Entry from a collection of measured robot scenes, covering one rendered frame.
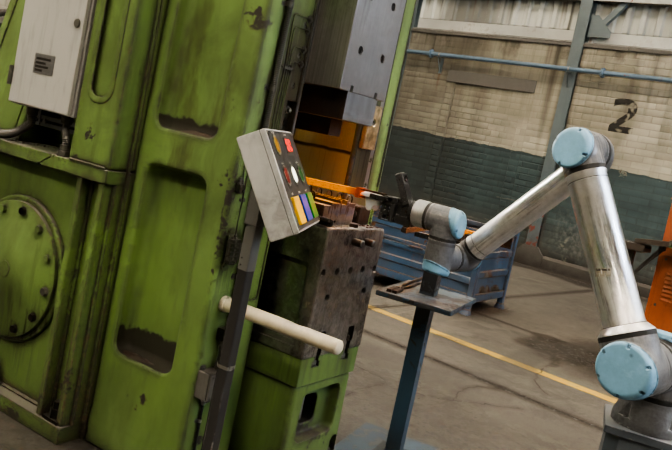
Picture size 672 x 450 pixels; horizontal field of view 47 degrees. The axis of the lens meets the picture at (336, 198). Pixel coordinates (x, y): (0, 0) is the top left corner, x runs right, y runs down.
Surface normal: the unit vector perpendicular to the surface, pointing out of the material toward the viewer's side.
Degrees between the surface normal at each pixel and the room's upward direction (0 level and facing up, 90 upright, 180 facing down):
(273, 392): 90
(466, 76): 90
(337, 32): 90
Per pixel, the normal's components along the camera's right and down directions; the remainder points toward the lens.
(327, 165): -0.53, -0.04
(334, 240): 0.82, 0.22
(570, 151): -0.70, -0.20
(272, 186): -0.14, 0.06
